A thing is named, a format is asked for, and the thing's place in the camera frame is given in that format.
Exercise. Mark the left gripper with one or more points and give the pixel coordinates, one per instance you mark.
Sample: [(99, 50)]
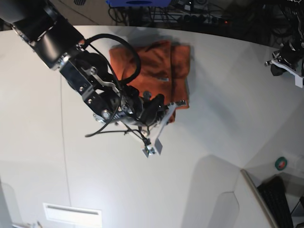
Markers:
[(289, 55)]

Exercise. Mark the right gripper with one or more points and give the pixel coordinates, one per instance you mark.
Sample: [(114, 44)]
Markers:
[(153, 111)]

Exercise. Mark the orange t-shirt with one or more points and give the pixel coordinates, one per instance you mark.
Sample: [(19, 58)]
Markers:
[(164, 70)]

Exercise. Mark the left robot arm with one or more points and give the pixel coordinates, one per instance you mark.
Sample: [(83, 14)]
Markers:
[(293, 10)]

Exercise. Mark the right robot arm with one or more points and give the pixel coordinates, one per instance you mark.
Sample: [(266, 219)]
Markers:
[(62, 47)]

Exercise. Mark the green tape roll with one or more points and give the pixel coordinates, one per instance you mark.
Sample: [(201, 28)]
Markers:
[(281, 163)]

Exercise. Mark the blue box with oval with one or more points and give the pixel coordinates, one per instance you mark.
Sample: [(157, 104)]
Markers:
[(138, 3)]

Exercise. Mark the black keyboard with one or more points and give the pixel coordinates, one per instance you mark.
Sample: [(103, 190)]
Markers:
[(273, 194)]

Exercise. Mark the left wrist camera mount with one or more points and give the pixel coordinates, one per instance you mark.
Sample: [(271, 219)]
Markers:
[(277, 69)]

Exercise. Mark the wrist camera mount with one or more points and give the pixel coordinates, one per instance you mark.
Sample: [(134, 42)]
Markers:
[(148, 134), (277, 69)]

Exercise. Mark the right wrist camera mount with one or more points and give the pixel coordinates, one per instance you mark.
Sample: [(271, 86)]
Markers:
[(148, 134)]

